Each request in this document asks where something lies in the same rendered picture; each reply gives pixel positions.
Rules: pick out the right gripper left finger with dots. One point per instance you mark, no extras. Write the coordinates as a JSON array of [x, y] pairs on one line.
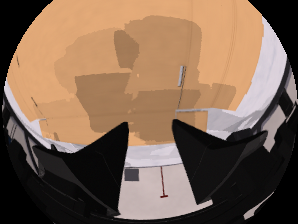
[[96, 168]]

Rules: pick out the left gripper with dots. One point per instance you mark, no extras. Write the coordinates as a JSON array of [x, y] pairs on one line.
[[42, 170]]

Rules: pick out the black metal overhead frame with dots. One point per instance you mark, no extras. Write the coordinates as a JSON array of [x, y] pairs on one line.
[[35, 165]]

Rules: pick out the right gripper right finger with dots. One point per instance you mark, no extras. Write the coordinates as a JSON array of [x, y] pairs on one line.
[[209, 160]]

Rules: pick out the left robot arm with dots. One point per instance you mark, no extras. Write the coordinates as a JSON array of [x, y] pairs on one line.
[[6, 116]]

